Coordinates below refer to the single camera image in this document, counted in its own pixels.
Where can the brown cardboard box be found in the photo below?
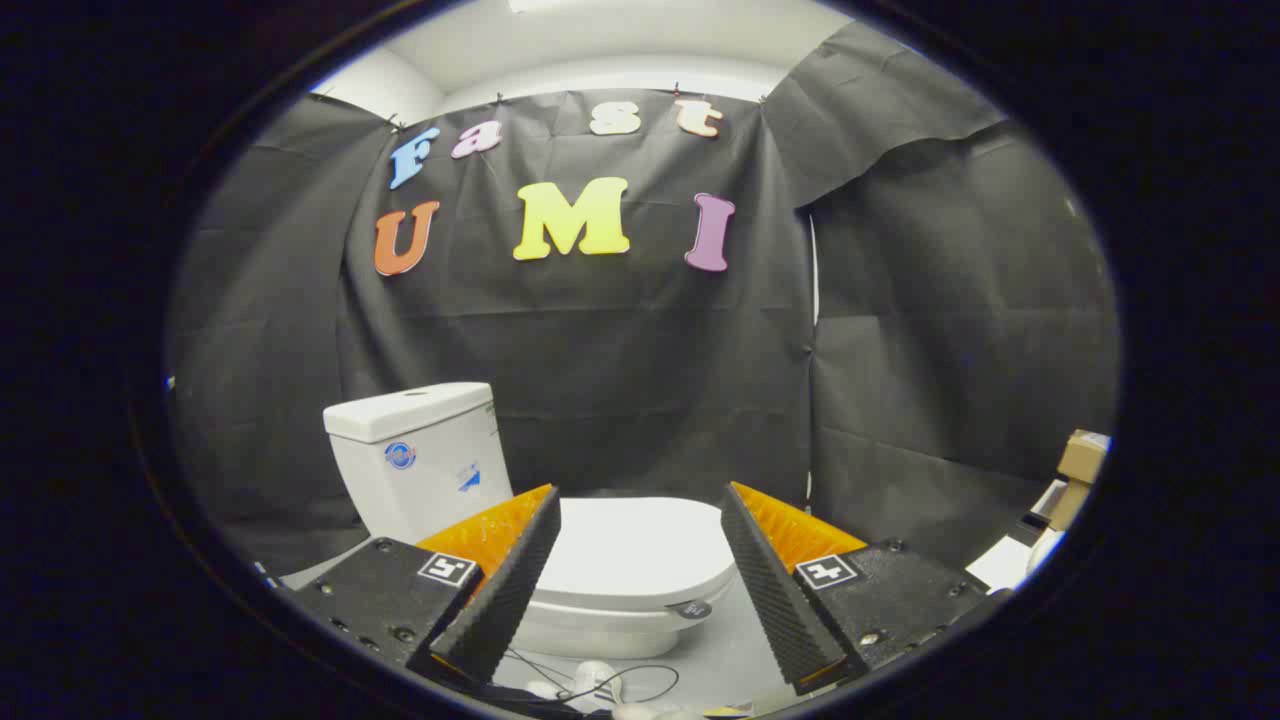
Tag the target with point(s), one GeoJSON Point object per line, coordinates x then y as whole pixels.
{"type": "Point", "coordinates": [1083, 455]}

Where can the white ceramic toilet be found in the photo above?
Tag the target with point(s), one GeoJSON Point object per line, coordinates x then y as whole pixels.
{"type": "Point", "coordinates": [420, 485]}

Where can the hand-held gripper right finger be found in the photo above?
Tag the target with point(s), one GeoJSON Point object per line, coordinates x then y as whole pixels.
{"type": "Point", "coordinates": [770, 590]}

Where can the white toilet lid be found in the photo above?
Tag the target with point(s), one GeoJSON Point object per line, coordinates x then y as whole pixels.
{"type": "Point", "coordinates": [640, 550]}

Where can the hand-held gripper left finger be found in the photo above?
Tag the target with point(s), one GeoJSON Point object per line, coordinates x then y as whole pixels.
{"type": "Point", "coordinates": [510, 590]}

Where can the black backdrop cloth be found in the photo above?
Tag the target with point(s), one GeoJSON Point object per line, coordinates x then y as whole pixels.
{"type": "Point", "coordinates": [650, 350]}

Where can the white flat sheet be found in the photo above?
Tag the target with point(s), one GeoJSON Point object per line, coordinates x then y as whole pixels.
{"type": "Point", "coordinates": [1000, 565]}

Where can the white toilet tank cover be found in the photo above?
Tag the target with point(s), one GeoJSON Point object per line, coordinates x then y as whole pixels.
{"type": "Point", "coordinates": [405, 410]}

